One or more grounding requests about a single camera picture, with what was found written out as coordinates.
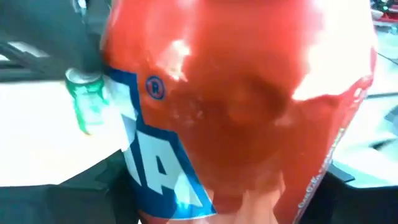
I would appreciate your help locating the red Fanta strawberry can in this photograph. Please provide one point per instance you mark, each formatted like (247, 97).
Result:
(233, 109)

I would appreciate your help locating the green Sprite can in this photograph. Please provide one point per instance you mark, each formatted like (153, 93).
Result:
(88, 96)

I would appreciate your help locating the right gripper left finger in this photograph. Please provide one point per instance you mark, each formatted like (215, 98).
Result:
(62, 205)

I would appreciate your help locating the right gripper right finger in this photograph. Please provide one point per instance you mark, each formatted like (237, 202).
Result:
(357, 207)

